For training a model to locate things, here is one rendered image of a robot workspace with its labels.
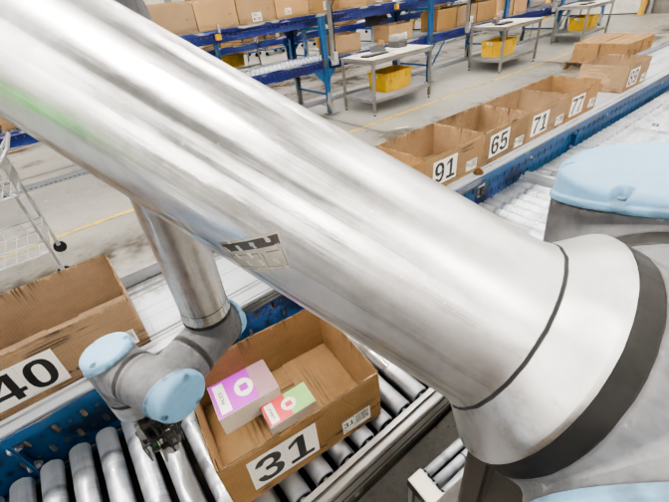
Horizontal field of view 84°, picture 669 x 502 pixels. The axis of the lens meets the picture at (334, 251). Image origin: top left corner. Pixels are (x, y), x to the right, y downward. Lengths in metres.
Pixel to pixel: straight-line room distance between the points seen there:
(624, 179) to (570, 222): 0.05
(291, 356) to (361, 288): 0.97
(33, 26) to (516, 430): 0.33
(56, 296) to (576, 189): 1.34
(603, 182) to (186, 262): 0.52
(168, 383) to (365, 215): 0.54
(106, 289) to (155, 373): 0.75
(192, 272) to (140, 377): 0.20
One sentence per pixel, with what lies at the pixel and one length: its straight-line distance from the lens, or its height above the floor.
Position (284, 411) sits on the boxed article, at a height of 0.79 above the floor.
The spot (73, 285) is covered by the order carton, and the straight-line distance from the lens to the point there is 1.40.
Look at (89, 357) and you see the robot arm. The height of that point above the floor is 1.17.
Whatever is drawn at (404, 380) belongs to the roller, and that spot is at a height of 0.75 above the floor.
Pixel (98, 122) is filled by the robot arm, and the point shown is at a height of 1.60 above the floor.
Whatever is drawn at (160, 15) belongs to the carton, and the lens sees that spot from 5.69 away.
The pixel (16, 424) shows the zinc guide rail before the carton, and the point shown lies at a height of 0.89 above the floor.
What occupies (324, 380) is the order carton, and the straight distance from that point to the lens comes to 1.10.
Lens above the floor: 1.65
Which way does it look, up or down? 35 degrees down
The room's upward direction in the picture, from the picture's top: 7 degrees counter-clockwise
